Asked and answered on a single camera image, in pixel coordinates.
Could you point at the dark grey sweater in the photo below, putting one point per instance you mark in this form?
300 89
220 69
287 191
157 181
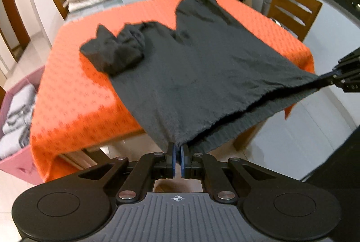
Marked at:
197 67

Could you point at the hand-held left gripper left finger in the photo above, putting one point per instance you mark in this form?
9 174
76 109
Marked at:
175 157

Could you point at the pink fabric storage bin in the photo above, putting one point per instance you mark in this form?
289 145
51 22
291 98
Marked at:
17 166

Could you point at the orange flower-patterned mat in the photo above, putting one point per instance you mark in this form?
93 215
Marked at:
84 95

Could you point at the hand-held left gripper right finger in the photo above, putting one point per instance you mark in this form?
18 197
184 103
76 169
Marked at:
183 157

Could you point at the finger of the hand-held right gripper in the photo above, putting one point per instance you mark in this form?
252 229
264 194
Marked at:
348 84
348 63

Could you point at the brown wooden doorway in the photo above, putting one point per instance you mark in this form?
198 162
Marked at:
14 28

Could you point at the white fluffy clothing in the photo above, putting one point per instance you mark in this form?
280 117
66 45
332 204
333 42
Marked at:
19 107

